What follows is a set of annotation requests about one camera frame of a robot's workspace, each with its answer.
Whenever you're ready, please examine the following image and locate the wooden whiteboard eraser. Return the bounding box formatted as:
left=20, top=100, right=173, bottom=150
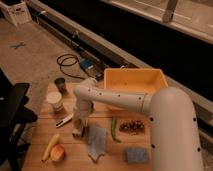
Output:
left=72, top=124, right=84, bottom=137

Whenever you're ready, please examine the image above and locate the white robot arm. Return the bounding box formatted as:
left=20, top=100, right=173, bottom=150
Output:
left=73, top=78, right=204, bottom=171

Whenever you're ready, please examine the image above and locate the light blue cloth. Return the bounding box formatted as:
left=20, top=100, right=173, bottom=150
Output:
left=88, top=125, right=107, bottom=162

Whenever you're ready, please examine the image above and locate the yellow banana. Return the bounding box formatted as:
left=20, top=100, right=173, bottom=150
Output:
left=41, top=134, right=60, bottom=162

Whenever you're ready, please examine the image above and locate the white paper cup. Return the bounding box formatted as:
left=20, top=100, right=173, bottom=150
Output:
left=46, top=92, right=63, bottom=112

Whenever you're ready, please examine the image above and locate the green chili pepper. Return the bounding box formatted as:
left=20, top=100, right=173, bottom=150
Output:
left=111, top=116, right=121, bottom=143

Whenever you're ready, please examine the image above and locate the red yellow apple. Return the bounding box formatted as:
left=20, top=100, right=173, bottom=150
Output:
left=50, top=144, right=65, bottom=162

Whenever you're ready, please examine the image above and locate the dark metal cup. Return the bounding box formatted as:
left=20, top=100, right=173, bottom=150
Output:
left=54, top=77, right=66, bottom=93

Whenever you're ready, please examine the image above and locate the blue black power tool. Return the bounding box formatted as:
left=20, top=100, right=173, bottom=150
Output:
left=80, top=59, right=103, bottom=81

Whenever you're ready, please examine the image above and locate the bunch of dark grapes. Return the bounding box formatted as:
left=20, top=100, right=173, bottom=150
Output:
left=119, top=120, right=144, bottom=135

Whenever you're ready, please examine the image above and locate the blue sponge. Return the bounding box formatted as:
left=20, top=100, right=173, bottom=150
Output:
left=126, top=147, right=149, bottom=163

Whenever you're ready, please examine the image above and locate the black chair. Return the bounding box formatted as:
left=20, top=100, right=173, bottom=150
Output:
left=0, top=68, right=37, bottom=171

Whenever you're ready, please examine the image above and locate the yellow plastic bin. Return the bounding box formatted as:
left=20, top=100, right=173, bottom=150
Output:
left=104, top=68, right=168, bottom=94

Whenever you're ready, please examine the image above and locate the white cardboard box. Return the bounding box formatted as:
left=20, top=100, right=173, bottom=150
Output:
left=0, top=1, right=32, bottom=26

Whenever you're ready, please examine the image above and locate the black cable loop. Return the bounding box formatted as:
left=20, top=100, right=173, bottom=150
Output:
left=56, top=53, right=87, bottom=81

